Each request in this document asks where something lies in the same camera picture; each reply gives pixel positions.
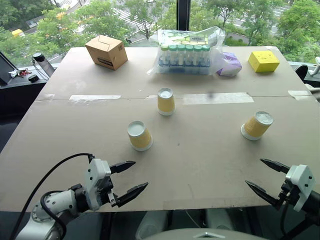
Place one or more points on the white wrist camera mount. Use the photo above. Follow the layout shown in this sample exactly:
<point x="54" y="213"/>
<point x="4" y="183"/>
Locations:
<point x="302" y="183"/>
<point x="96" y="180"/>

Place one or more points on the black side desk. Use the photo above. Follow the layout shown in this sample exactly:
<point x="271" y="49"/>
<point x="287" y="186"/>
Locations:
<point x="17" y="97"/>

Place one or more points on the brown cardboard box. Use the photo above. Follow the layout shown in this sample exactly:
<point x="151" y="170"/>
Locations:
<point x="107" y="53"/>

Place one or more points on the white rounded shape under table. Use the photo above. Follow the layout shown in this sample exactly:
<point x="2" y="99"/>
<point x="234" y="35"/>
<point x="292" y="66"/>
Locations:
<point x="152" y="225"/>
<point x="220" y="218"/>

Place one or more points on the white object with black chair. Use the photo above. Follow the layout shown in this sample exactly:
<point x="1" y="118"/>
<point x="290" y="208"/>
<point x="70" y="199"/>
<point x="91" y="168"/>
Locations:
<point x="313" y="70"/>

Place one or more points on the plastic bag of capped tubes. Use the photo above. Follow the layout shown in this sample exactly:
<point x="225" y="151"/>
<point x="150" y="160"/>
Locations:
<point x="185" y="53"/>

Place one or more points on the black window pillar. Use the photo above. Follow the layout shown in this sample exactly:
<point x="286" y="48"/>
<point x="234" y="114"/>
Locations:
<point x="183" y="15"/>

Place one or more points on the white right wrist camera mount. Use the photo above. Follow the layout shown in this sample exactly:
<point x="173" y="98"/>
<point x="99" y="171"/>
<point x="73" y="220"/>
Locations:
<point x="302" y="183"/>

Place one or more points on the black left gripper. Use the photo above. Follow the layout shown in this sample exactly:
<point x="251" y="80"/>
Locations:
<point x="107" y="190"/>

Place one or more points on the purple and white soft pack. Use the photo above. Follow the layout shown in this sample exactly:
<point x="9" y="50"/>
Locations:
<point x="230" y="63"/>

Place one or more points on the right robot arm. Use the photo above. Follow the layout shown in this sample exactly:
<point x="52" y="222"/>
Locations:
<point x="314" y="203"/>

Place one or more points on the yellow ribbed paper cup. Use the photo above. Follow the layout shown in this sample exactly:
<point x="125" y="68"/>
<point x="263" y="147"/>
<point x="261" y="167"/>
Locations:
<point x="141" y="139"/>
<point x="254" y="127"/>
<point x="165" y="104"/>

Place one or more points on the clear tape strip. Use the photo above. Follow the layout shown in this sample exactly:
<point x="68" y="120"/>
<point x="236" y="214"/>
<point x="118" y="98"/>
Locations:
<point x="299" y="94"/>
<point x="217" y="98"/>
<point x="95" y="97"/>

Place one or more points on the grey rounded robot body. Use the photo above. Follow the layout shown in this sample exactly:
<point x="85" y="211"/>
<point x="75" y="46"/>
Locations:
<point x="207" y="235"/>

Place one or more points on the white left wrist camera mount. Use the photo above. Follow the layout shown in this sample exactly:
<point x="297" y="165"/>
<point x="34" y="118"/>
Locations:
<point x="96" y="180"/>

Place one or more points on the yellow box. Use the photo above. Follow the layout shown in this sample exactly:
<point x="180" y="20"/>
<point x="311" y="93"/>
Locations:
<point x="263" y="61"/>

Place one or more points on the black cylinder device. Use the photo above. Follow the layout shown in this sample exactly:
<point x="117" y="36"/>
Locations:
<point x="38" y="57"/>

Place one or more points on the dark monitor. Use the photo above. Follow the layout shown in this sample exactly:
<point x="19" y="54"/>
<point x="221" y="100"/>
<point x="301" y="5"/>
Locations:
<point x="6" y="68"/>

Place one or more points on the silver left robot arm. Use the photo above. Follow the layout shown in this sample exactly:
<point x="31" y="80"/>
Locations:
<point x="60" y="203"/>

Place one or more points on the bunch of keys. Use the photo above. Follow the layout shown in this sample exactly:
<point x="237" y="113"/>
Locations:
<point x="18" y="73"/>

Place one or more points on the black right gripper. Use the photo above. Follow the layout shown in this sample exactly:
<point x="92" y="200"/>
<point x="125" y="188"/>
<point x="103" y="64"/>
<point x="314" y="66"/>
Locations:
<point x="290" y="193"/>

